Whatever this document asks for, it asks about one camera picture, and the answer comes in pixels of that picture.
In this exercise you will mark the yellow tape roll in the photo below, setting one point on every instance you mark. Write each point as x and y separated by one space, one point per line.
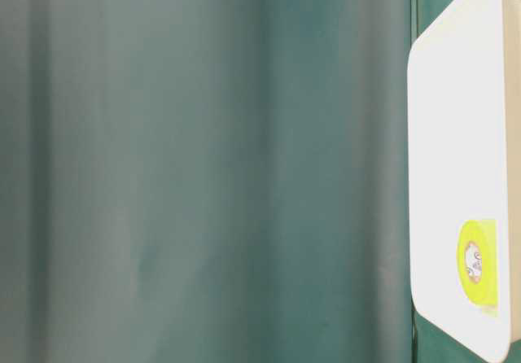
477 264

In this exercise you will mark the white plastic tray case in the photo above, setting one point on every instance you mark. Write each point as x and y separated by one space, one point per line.
464 164

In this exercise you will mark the green table cloth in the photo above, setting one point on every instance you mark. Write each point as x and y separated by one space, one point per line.
209 181

